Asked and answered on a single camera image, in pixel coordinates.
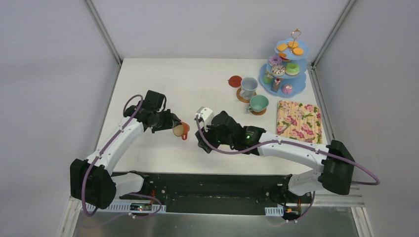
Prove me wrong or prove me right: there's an orange small mug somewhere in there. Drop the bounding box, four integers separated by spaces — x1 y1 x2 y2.
172 122 190 141

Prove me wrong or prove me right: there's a woven rattan coaster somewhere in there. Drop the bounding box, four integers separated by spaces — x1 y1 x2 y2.
236 88 257 103

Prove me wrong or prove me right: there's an orange round coaster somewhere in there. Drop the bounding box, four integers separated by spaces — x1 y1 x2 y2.
251 109 267 116

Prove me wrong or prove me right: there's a green teacup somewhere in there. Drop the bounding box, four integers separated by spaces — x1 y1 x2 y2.
247 95 269 113

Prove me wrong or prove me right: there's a red apple coaster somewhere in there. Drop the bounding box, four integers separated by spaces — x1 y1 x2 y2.
228 75 242 88

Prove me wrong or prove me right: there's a light blue mug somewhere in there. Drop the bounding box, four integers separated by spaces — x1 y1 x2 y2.
241 78 258 98

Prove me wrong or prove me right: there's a chocolate slice cake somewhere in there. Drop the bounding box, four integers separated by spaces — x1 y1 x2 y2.
271 78 282 93

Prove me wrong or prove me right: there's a pink cupcake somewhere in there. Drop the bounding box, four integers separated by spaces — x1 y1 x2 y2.
282 84 293 94

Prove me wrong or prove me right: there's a white chocolate donut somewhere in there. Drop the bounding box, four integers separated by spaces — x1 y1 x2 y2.
271 64 286 77

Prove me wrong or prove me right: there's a purple sprinkled donut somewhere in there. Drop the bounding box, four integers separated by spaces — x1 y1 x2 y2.
268 55 282 67

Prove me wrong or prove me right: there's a green frosted donut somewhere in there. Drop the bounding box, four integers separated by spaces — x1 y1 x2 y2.
285 62 300 76

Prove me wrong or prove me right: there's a small orange cookie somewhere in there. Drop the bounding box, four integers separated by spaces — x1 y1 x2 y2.
278 52 287 58

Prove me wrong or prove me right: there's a rectangular yellow biscuit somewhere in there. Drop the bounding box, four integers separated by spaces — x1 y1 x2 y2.
276 43 289 52

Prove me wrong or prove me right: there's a round orange biscuit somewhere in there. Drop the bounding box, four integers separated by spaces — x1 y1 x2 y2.
288 40 299 49
292 47 304 56

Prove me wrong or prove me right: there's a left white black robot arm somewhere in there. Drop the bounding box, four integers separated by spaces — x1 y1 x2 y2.
70 90 181 209

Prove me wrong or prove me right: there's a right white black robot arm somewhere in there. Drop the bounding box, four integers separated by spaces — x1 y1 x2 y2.
195 107 354 202

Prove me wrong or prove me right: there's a floral serving tray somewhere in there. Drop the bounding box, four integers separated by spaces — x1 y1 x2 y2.
276 100 323 144

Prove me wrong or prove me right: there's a blue three-tier cake stand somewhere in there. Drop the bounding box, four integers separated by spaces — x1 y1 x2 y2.
258 29 309 98

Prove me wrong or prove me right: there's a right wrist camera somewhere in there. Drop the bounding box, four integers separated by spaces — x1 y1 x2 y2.
196 107 214 130

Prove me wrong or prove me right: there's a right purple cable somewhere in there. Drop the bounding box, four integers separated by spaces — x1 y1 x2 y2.
195 118 381 187

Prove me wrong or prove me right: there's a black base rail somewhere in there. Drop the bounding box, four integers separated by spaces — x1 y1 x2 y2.
82 171 315 217

